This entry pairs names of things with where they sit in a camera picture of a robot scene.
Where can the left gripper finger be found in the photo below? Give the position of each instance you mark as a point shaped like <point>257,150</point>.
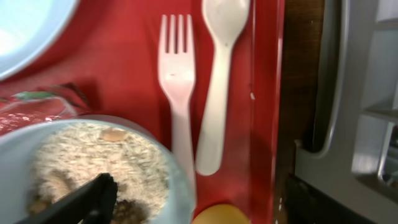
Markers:
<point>93,203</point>

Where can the rice and food scraps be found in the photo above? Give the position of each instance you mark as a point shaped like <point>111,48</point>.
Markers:
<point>78,153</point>

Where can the light blue bowl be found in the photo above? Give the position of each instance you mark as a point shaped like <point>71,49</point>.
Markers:
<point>18,147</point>

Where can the red snack wrapper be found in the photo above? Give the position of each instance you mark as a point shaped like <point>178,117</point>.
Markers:
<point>42,104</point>

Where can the yellow cup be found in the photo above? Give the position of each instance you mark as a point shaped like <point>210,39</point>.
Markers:
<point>221,214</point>

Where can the light blue plate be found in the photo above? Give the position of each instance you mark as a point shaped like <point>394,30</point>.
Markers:
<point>29,28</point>

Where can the grey dishwasher rack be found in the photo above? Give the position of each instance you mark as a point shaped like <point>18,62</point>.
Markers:
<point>353,157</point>

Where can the red serving tray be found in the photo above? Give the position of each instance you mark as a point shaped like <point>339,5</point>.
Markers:
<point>109,51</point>

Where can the white plastic fork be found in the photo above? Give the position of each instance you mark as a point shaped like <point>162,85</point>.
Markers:
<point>177,77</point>

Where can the white plastic spoon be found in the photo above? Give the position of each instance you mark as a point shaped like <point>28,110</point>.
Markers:
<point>225,21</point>

